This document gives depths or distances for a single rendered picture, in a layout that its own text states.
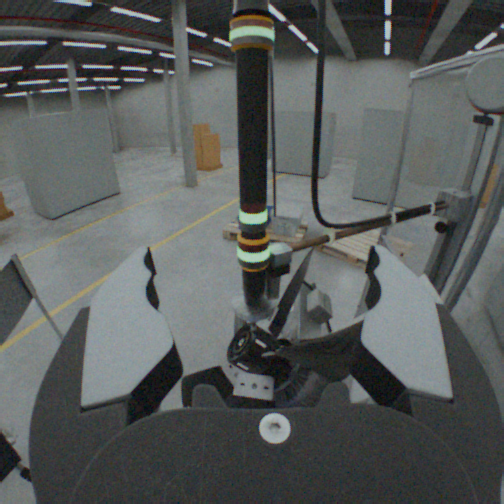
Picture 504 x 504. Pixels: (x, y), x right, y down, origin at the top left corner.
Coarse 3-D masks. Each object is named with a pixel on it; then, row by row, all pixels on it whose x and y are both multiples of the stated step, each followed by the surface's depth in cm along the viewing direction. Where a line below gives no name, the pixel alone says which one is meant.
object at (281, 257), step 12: (276, 252) 33; (288, 252) 33; (276, 264) 33; (288, 264) 34; (276, 276) 34; (276, 288) 36; (240, 300) 37; (264, 300) 37; (240, 312) 35; (252, 312) 35; (264, 312) 34
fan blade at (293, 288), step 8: (312, 248) 62; (304, 264) 66; (296, 272) 61; (304, 272) 73; (296, 280) 66; (288, 288) 62; (296, 288) 70; (288, 296) 65; (296, 296) 72; (280, 304) 61; (288, 304) 67; (288, 312) 69
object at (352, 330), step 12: (360, 324) 41; (324, 336) 45; (336, 336) 40; (348, 336) 37; (288, 348) 46; (300, 348) 42; (312, 348) 39; (324, 348) 37; (336, 348) 35; (348, 348) 33; (300, 360) 37; (312, 360) 35; (324, 360) 33; (336, 360) 31; (348, 360) 30; (324, 372) 30; (336, 372) 29; (348, 372) 28
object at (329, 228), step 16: (320, 0) 19; (320, 16) 20; (320, 32) 21; (320, 48) 22; (320, 64) 23; (320, 80) 24; (320, 96) 25; (320, 112) 26; (320, 128) 27; (416, 208) 46; (432, 208) 49; (336, 224) 37; (352, 224) 38
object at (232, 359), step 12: (240, 336) 60; (264, 336) 56; (228, 348) 60; (240, 348) 56; (252, 348) 53; (264, 348) 54; (276, 348) 56; (228, 360) 56; (240, 360) 52; (252, 360) 53; (264, 360) 53; (276, 360) 56; (288, 360) 55; (252, 372) 54; (264, 372) 56; (276, 372) 55; (288, 372) 54; (276, 384) 54
